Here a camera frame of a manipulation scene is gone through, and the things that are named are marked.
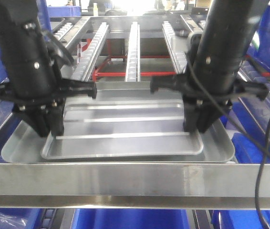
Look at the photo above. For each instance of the large silver tray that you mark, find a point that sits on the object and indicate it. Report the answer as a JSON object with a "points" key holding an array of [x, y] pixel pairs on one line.
{"points": [[25, 146]]}

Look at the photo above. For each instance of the blue bin lower centre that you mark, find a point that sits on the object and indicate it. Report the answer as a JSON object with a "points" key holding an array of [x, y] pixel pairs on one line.
{"points": [[130, 219]]}

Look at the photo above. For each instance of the right white roller track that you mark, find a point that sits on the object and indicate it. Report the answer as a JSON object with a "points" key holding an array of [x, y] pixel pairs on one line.
{"points": [[176, 46]]}

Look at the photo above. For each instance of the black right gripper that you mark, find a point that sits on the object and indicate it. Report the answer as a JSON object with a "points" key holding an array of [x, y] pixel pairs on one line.
{"points": [[207, 98]]}

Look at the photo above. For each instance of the white roller track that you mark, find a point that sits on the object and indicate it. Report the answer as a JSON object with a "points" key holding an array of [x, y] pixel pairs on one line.
{"points": [[133, 71], [86, 66], [176, 46]]}

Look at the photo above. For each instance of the left white roller track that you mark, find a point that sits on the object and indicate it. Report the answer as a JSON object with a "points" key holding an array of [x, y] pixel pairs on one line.
{"points": [[86, 66]]}

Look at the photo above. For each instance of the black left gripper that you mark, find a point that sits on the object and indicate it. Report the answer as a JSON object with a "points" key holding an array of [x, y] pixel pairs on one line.
{"points": [[40, 102]]}

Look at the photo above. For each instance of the far right roller track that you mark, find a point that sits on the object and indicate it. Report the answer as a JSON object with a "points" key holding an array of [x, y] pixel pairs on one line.
{"points": [[257, 74]]}

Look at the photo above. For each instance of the blue bin right middle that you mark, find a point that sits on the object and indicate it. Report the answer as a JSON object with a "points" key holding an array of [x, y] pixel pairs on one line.
{"points": [[245, 151]]}

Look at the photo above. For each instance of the red metal frame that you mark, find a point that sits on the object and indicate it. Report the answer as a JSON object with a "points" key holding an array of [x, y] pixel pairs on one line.
{"points": [[109, 65]]}

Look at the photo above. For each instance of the blue bin lower left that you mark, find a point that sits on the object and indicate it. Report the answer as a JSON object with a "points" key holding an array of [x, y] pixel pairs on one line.
{"points": [[20, 218]]}

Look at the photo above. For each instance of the small silver tray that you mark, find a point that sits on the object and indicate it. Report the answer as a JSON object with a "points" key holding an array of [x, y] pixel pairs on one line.
{"points": [[123, 129]]}

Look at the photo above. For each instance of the blue bin lower right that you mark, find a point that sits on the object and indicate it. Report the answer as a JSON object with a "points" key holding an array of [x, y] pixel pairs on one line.
{"points": [[238, 219]]}

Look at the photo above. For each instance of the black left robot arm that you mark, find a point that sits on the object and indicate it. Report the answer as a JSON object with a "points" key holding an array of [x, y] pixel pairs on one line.
{"points": [[24, 14]]}

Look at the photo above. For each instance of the right steel divider rail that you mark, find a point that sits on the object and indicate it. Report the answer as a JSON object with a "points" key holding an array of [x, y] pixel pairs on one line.
{"points": [[258, 109]]}

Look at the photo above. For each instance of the steel front shelf rail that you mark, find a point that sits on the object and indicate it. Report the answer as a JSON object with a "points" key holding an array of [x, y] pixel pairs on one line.
{"points": [[128, 185]]}

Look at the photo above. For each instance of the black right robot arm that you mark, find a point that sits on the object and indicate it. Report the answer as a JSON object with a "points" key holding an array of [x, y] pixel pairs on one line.
{"points": [[223, 44]]}

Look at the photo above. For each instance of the middle white roller track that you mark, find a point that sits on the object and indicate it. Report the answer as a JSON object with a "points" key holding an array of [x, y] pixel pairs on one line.
{"points": [[133, 71]]}

